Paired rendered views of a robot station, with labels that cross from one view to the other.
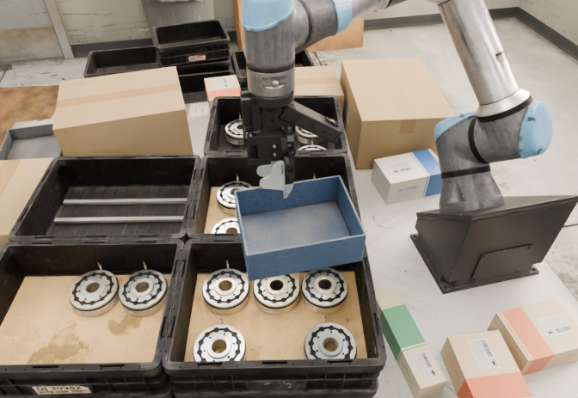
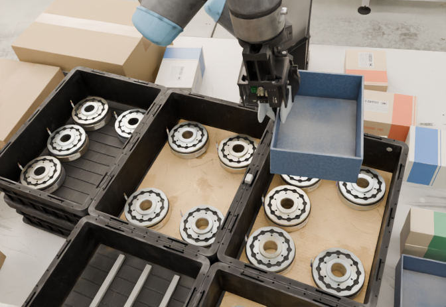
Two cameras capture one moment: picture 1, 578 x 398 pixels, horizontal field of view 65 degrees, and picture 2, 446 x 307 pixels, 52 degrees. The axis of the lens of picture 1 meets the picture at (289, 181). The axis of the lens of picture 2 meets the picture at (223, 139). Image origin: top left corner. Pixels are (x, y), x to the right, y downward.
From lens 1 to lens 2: 0.69 m
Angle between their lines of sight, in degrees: 41
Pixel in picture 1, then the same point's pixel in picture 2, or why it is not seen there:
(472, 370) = (385, 117)
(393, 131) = (141, 53)
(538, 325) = (363, 67)
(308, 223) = (303, 121)
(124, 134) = not seen: outside the picture
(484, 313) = not seen: hidden behind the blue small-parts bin
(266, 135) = (283, 68)
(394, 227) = not seen: hidden behind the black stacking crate
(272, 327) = (320, 225)
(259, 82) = (275, 20)
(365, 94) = (83, 48)
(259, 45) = not seen: outside the picture
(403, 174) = (186, 75)
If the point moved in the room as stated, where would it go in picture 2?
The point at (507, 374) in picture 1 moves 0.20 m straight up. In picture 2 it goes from (394, 101) to (409, 44)
